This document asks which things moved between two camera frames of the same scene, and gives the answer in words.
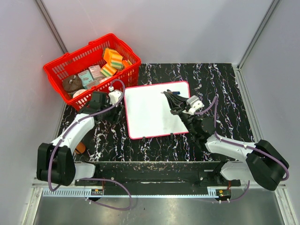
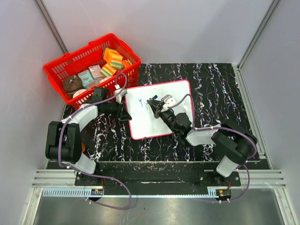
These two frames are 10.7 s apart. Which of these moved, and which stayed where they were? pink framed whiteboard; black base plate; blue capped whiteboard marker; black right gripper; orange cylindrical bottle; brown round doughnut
Moved: black right gripper; blue capped whiteboard marker
Stayed: orange cylindrical bottle; brown round doughnut; pink framed whiteboard; black base plate
